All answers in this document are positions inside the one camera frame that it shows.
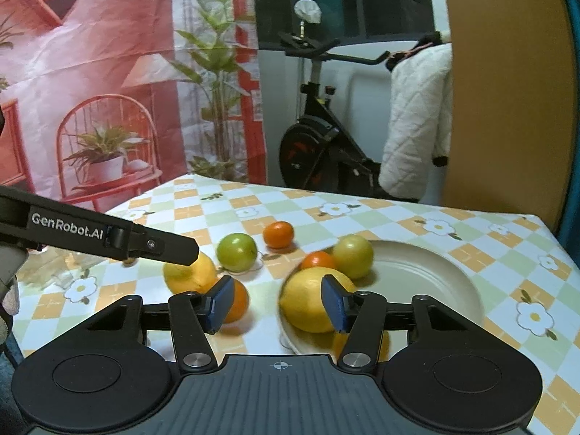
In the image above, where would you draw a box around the white cloth cap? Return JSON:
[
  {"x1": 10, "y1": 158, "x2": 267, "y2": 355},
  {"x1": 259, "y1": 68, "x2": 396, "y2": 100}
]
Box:
[{"x1": 294, "y1": 0, "x2": 322, "y2": 24}]

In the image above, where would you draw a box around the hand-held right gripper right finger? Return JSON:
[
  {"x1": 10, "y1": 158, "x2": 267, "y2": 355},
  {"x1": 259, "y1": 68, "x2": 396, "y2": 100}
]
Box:
[{"x1": 321, "y1": 274, "x2": 481, "y2": 374}]

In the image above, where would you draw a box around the teal curtain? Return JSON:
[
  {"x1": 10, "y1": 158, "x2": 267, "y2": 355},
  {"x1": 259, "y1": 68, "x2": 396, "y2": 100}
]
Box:
[{"x1": 555, "y1": 0, "x2": 580, "y2": 250}]

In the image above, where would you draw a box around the wooden board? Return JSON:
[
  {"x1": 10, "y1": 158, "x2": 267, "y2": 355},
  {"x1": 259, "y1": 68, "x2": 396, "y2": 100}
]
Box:
[{"x1": 437, "y1": 0, "x2": 576, "y2": 232}]

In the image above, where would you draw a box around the white quilted jacket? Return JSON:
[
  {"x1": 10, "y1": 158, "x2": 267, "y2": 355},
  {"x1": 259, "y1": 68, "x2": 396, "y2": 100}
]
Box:
[{"x1": 378, "y1": 32, "x2": 454, "y2": 200}]

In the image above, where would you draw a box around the green apple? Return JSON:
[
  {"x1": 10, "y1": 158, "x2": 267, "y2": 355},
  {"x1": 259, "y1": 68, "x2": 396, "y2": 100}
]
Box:
[{"x1": 216, "y1": 233, "x2": 258, "y2": 270}]

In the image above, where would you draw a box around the person's left hand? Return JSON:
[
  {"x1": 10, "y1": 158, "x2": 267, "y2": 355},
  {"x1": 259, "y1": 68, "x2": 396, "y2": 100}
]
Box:
[{"x1": 0, "y1": 278, "x2": 21, "y2": 354}]

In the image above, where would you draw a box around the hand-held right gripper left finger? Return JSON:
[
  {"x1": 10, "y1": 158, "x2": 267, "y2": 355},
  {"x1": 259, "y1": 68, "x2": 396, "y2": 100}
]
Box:
[{"x1": 82, "y1": 275, "x2": 235, "y2": 374}]

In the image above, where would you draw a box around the beige round plate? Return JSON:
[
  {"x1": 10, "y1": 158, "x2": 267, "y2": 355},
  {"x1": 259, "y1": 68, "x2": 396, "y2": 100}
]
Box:
[{"x1": 277, "y1": 240, "x2": 485, "y2": 358}]

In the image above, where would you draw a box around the black exercise bike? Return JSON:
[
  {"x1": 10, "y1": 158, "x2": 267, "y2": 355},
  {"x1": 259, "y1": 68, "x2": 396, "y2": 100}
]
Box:
[{"x1": 277, "y1": 31, "x2": 449, "y2": 202}]

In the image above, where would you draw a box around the checked floral tablecloth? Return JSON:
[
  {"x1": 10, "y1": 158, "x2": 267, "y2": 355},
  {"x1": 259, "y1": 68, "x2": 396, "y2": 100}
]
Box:
[{"x1": 11, "y1": 173, "x2": 574, "y2": 418}]

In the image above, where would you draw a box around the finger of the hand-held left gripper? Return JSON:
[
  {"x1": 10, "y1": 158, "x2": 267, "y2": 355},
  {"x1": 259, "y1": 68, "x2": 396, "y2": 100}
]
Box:
[{"x1": 106, "y1": 218, "x2": 199, "y2": 266}]

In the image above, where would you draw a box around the dark window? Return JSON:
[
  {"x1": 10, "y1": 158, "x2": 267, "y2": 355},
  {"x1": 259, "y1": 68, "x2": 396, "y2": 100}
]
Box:
[{"x1": 254, "y1": 0, "x2": 447, "y2": 48}]

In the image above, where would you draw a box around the yellow lemon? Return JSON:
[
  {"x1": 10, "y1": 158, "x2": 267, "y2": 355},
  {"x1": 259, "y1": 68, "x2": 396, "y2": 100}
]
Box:
[
  {"x1": 163, "y1": 250, "x2": 218, "y2": 295},
  {"x1": 278, "y1": 266, "x2": 359, "y2": 334}
]

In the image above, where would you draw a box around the printed backdrop cloth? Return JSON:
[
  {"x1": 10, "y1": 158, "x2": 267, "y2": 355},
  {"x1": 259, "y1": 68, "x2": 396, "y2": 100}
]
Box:
[{"x1": 0, "y1": 0, "x2": 268, "y2": 218}]

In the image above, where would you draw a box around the yellow-green apple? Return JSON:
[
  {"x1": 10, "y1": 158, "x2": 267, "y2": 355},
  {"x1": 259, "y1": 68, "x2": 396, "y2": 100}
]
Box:
[{"x1": 332, "y1": 234, "x2": 375, "y2": 280}]

